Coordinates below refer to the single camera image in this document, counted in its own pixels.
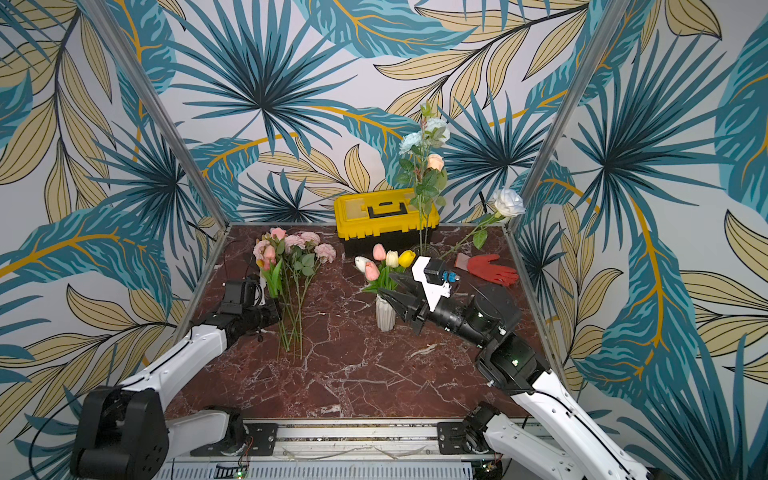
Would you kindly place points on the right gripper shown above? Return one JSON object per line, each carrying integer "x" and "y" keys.
{"x": 417, "y": 309}

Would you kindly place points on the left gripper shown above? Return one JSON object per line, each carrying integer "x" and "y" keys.
{"x": 273, "y": 311}

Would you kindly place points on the pink tulip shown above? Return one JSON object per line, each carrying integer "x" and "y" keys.
{"x": 283, "y": 334}
{"x": 271, "y": 272}

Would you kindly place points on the large pink rose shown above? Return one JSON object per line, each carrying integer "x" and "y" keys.
{"x": 280, "y": 234}

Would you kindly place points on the white rose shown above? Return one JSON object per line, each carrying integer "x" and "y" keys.
{"x": 505, "y": 204}

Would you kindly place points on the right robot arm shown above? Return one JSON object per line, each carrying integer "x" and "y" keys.
{"x": 580, "y": 449}

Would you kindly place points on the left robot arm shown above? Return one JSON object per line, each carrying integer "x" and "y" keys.
{"x": 123, "y": 432}

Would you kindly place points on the white ribbed vase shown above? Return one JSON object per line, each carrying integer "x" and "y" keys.
{"x": 385, "y": 315}

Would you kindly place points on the tulip bouquet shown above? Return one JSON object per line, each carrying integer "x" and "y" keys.
{"x": 378, "y": 269}

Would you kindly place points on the yellow toolbox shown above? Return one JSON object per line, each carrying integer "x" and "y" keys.
{"x": 384, "y": 217}

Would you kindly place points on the red work glove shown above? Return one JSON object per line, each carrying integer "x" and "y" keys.
{"x": 484, "y": 267}

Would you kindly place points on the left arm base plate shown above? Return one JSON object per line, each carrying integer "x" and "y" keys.
{"x": 260, "y": 439}

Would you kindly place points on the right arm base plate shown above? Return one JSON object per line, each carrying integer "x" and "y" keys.
{"x": 456, "y": 438}

